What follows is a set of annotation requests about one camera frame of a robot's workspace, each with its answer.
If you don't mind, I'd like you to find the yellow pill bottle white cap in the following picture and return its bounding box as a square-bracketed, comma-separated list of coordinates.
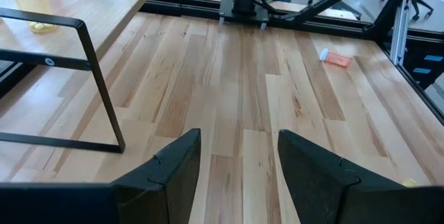
[1, 0, 58, 33]

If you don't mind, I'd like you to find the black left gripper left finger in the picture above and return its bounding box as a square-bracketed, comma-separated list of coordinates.
[110, 128, 202, 224]

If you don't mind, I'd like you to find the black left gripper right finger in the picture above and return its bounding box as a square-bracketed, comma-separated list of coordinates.
[277, 129, 431, 224]

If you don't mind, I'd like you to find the wooden shelf black metal frame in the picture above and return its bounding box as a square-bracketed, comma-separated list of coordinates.
[0, 0, 167, 154]

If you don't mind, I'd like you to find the red pill bottle white cap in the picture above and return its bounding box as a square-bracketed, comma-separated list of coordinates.
[318, 47, 354, 68]

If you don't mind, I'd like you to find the silver perforated upright bracket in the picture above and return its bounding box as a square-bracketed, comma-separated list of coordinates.
[390, 0, 412, 66]

